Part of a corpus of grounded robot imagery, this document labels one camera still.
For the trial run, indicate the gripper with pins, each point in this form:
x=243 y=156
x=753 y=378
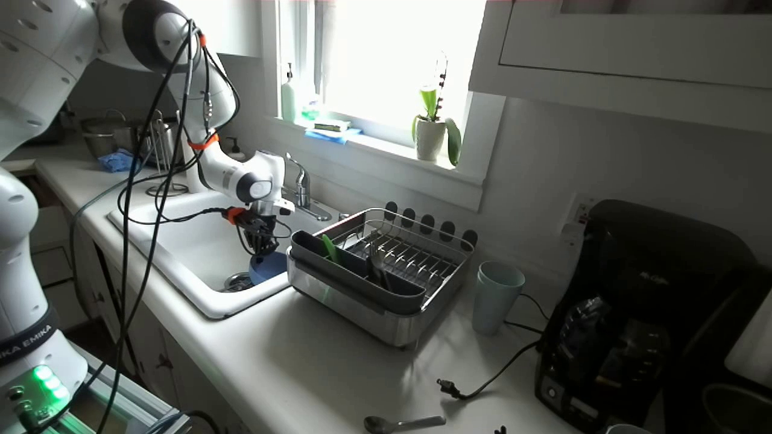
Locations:
x=259 y=226

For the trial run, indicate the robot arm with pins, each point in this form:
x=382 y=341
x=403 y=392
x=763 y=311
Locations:
x=36 y=78

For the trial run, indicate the blue bowl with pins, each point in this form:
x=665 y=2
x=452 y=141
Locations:
x=270 y=268

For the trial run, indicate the white sink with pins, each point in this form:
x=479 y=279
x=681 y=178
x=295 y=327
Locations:
x=199 y=241

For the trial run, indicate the black fork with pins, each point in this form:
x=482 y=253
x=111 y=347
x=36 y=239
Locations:
x=379 y=265

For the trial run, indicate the steel dish drying rack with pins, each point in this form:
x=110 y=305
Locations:
x=386 y=301

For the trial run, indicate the metal spoon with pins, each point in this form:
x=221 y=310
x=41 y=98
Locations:
x=398 y=424

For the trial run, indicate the dark bowl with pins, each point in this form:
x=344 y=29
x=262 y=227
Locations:
x=739 y=413

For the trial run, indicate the chrome tap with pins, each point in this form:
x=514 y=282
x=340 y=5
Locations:
x=303 y=184

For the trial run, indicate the green utensil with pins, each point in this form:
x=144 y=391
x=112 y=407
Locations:
x=330 y=248

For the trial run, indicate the stack of sponges and cloth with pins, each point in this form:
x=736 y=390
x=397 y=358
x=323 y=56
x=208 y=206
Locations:
x=332 y=131

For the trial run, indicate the green bottle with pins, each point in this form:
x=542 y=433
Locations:
x=310 y=108

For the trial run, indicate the white soap bottle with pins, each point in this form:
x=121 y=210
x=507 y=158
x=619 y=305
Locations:
x=289 y=99

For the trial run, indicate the blue cloth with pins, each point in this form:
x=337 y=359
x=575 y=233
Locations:
x=117 y=161

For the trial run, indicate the white base cabinet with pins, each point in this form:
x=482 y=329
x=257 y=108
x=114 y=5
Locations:
x=157 y=355

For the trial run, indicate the row of metal pots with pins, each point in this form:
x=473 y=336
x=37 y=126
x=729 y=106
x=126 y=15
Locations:
x=105 y=135

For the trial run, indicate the potted plant in white pot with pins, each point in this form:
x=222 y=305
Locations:
x=429 y=135

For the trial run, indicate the window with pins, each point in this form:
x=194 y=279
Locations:
x=386 y=66

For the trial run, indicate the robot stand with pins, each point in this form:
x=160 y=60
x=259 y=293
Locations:
x=120 y=404

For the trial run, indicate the stack of light blue cups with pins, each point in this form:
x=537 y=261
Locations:
x=494 y=298

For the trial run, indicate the black coffee maker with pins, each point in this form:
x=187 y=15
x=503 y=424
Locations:
x=651 y=313

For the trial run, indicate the white cup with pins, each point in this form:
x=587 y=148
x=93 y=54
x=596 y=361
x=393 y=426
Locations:
x=627 y=430

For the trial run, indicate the white appliance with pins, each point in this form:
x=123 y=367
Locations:
x=754 y=343

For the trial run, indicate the wall socket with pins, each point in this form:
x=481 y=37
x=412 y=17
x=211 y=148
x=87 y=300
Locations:
x=578 y=220

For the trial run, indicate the white wall cabinet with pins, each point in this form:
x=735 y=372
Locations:
x=633 y=54

